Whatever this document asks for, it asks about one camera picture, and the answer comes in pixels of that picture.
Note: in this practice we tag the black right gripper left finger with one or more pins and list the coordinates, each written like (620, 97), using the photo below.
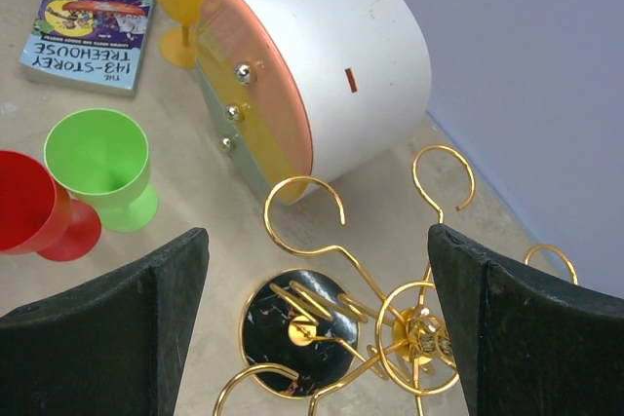
(115, 345)

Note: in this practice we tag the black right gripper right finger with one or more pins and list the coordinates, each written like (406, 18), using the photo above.
(526, 342)

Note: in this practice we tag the gold wine glass rack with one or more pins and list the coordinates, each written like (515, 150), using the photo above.
(303, 336)

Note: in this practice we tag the red plastic goblet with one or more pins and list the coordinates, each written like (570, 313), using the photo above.
(39, 216)

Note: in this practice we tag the green goblet near cabinet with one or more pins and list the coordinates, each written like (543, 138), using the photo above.
(102, 157)

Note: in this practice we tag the blue treehouse paperback book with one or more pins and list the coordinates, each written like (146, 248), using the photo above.
(91, 45)

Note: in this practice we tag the white round drawer cabinet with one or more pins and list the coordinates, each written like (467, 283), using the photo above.
(299, 88)

